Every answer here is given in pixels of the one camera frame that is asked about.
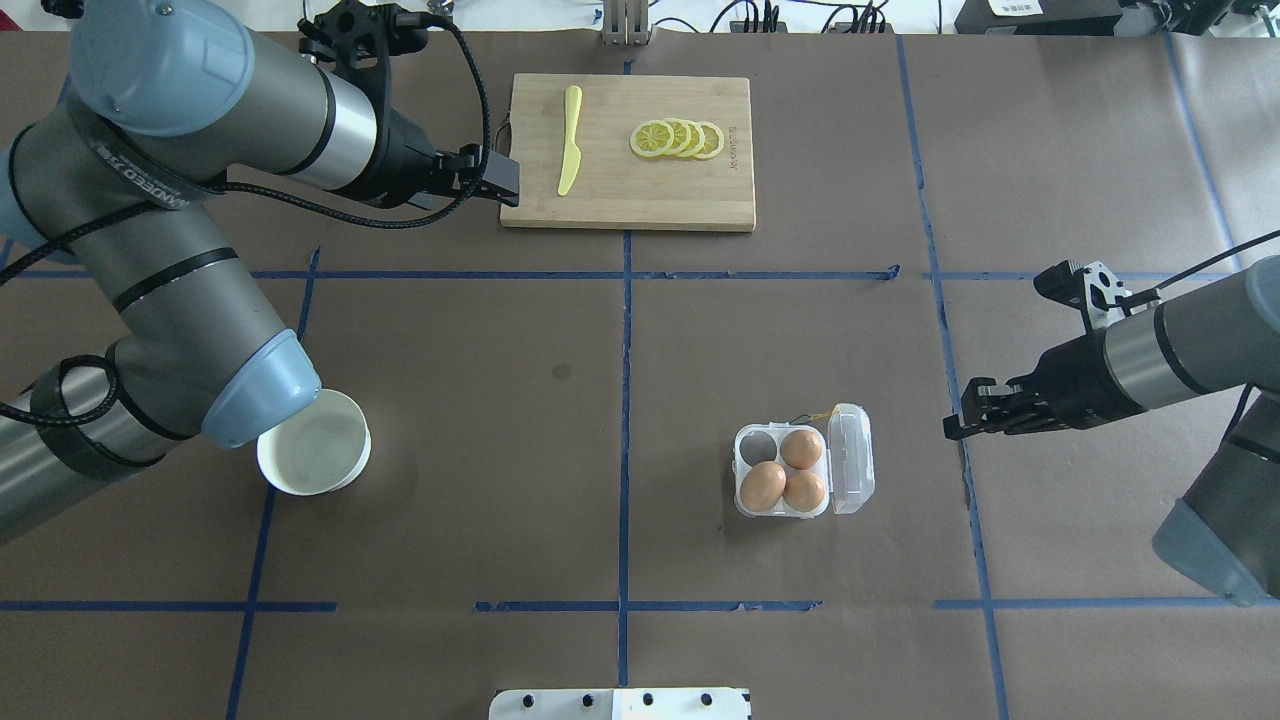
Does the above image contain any aluminium frame post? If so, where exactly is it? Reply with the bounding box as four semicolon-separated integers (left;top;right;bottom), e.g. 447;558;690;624
602;0;653;47

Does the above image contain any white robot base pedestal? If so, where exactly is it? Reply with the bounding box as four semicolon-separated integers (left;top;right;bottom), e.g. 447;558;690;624
488;685;754;719

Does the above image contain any orange black usb hub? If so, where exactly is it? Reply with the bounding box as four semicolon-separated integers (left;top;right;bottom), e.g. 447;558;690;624
727;12;895;35

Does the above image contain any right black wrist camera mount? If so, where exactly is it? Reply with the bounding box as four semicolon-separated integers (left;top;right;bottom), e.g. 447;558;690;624
1032;260;1132;334

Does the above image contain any yellow plastic knife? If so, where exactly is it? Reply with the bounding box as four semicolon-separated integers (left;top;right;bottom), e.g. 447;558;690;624
557;85;582;197

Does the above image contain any right black camera cable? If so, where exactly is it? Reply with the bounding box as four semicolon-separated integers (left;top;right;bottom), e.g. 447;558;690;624
1120;231;1280;301

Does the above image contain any yellow lemon slice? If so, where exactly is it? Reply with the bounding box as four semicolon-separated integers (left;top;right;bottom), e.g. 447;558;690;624
628;120;676;158
692;122;726;161
678;120;705;158
663;118;687;158

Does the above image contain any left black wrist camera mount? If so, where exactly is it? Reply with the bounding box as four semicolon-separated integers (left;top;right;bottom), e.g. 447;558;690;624
296;1;429;113

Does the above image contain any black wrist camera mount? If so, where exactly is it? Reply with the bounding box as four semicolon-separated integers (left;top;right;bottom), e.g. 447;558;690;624
296;1;429;113
1032;260;1132;334

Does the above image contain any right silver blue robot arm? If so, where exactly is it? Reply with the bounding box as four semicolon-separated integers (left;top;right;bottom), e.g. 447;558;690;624
943;256;1279;607

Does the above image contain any wooden cutting board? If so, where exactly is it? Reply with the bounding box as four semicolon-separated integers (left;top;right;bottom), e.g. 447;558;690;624
500;73;756;233

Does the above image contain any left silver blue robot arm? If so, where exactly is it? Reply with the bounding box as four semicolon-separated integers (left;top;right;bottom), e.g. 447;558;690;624
3;1;518;541

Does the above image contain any black computer box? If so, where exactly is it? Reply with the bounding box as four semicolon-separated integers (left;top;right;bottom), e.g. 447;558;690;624
954;1;1123;36

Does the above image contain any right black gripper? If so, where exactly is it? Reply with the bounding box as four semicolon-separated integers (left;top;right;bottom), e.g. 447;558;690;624
943;334;1146;441

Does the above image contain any white round bowl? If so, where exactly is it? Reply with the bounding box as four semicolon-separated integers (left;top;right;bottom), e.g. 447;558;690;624
255;389;372;497

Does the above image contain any brown egg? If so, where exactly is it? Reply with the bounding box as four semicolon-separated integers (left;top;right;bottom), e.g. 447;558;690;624
739;461;787;514
780;428;826;470
783;470;828;512

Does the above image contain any clear plastic egg box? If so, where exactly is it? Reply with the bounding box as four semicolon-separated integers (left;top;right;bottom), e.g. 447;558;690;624
731;404;877;520

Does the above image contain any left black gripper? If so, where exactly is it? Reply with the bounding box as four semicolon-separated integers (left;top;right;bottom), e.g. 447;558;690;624
375;108;521;209

